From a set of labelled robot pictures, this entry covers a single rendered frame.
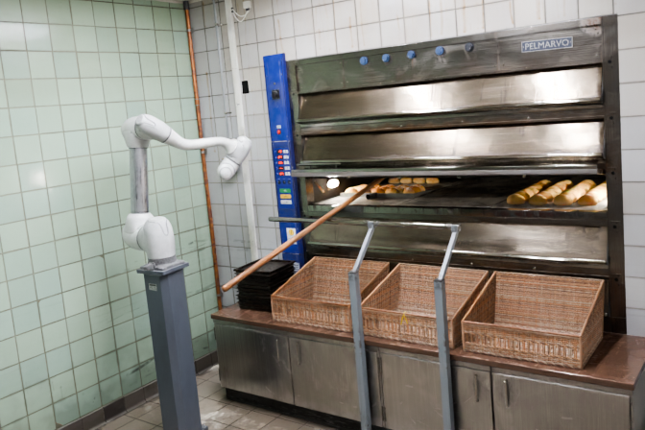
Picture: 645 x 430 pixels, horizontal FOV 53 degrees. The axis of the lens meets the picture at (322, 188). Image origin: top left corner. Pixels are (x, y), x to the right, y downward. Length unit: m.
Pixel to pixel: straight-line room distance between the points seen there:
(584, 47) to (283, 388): 2.45
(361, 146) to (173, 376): 1.69
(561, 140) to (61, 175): 2.74
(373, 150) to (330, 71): 0.56
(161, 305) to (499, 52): 2.24
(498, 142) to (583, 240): 0.64
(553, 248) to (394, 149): 1.03
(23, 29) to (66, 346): 1.82
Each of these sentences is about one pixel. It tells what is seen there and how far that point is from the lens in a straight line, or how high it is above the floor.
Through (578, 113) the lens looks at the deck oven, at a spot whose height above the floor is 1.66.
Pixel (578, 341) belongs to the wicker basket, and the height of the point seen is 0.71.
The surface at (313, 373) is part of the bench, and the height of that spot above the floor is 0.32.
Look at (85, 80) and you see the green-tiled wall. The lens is 4.17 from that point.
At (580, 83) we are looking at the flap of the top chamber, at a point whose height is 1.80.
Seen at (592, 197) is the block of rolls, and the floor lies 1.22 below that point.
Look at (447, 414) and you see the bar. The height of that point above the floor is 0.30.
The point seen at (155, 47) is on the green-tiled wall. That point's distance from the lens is 4.52.
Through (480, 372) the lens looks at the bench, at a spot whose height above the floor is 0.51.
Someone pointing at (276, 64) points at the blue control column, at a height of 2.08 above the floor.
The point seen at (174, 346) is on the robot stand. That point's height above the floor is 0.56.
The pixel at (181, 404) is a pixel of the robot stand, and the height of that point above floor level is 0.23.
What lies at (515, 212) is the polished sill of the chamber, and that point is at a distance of 3.52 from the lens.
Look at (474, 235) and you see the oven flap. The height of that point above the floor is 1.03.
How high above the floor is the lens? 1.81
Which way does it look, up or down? 7 degrees down
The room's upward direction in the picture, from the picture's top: 5 degrees counter-clockwise
